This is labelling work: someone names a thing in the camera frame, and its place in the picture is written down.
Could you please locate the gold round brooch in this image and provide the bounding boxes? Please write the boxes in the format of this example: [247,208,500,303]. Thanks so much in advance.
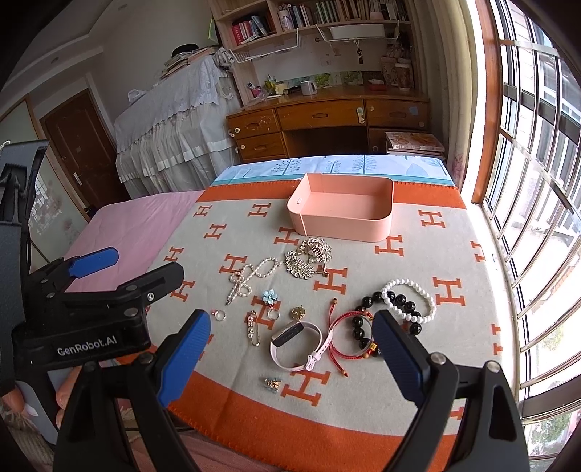
[289,306,306,320]

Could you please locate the gold rhinestone hair comb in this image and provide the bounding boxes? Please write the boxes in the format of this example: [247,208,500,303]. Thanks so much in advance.
[285,237,333,280]

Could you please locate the person's left hand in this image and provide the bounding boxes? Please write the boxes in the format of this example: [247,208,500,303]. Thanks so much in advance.
[0,367,85,430]

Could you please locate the pink bed sheet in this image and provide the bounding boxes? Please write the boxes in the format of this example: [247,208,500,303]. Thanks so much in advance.
[65,191,202,292]

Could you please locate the small gold charm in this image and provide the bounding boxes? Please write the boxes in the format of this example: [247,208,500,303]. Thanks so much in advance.
[263,378,281,392]

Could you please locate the pearl hair clip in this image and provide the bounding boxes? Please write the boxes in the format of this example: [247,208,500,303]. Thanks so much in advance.
[226,257,282,306]

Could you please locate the brown wooden door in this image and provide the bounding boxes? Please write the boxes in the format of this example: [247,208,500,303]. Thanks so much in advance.
[40,89,129,211]

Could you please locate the pink smart watch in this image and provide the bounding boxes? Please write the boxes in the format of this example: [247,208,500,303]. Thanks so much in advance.
[270,321,334,373]

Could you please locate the orange H pattern blanket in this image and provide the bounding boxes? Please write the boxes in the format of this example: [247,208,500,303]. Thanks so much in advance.
[148,181,514,471]

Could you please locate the white lace covered piano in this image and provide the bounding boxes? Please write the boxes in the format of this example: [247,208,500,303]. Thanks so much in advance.
[114,53,241,199]

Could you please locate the pink storage box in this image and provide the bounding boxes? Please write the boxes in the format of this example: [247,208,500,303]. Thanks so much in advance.
[287,173,394,243]

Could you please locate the blue tree print sheet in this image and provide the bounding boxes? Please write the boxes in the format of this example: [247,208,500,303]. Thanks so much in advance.
[212,154,455,187]

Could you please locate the stack of magazines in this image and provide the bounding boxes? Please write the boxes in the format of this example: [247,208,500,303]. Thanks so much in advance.
[385,131,445,157]

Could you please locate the window with metal grille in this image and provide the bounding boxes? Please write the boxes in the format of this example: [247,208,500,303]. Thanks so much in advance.
[483,1,580,471]

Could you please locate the white mug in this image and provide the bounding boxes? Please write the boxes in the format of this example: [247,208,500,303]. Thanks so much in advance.
[300,80,318,96]

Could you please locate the wooden desk with drawers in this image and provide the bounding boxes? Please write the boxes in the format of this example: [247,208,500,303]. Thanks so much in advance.
[227,86,430,163]

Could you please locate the wooden bookshelf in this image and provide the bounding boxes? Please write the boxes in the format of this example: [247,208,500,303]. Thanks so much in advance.
[209,1,413,104]

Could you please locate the beige curtain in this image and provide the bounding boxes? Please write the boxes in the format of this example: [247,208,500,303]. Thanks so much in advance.
[407,1,478,189]

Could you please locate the white bead bracelet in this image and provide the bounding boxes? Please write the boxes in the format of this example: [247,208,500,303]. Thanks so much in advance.
[380,277,438,325]

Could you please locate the black bead bracelet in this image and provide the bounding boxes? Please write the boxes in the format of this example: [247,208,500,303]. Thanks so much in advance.
[350,289,424,358]

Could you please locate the red string bracelet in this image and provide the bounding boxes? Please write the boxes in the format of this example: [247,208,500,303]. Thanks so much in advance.
[325,297,374,379]

